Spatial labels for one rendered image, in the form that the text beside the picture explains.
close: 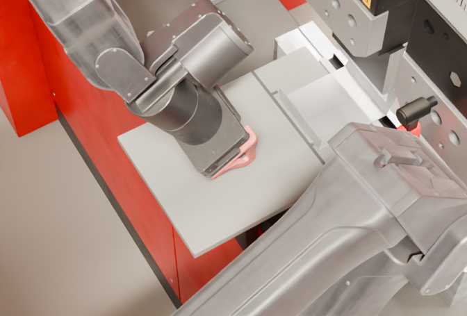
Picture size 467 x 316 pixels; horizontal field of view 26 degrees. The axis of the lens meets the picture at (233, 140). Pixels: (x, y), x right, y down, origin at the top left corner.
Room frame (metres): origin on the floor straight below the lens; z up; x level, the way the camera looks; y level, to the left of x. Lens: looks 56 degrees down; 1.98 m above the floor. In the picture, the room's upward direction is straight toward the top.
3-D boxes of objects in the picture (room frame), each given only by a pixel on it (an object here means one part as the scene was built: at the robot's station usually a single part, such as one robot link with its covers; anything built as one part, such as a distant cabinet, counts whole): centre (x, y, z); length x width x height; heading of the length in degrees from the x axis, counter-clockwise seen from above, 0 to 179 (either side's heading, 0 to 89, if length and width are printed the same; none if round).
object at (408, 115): (0.56, -0.18, 1.15); 0.04 x 0.02 x 0.10; 121
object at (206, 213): (0.65, -0.02, 1.00); 0.26 x 0.18 x 0.01; 121
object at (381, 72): (0.72, -0.15, 1.08); 0.10 x 0.02 x 0.10; 31
